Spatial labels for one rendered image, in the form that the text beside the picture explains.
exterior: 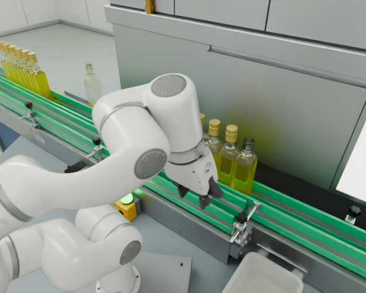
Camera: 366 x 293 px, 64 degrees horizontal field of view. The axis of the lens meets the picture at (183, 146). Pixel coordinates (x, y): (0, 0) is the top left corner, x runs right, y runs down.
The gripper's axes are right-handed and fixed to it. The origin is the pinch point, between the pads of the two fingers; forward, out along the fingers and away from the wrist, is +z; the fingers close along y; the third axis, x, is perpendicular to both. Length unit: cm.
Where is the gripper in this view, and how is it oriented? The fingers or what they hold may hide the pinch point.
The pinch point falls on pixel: (194, 193)
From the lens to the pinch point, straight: 62.4
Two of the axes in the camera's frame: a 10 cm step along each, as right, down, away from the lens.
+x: -5.8, 6.7, -4.7
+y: -8.0, -3.6, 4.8
